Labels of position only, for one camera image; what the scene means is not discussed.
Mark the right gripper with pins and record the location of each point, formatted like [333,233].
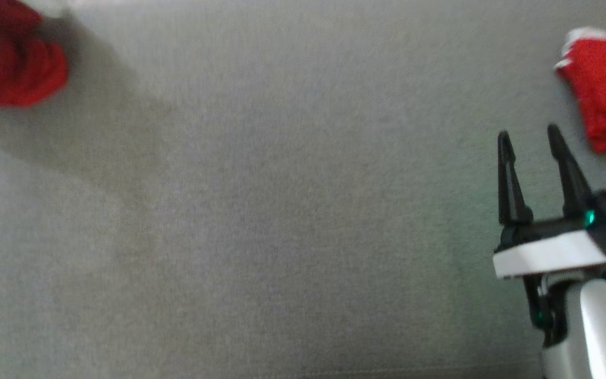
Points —
[545,255]

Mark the red mesh jersey white sleeves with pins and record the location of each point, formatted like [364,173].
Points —
[19,73]

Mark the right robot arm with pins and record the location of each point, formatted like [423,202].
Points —
[597,331]

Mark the large grey sofa seat cushion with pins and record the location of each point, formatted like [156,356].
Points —
[282,210]

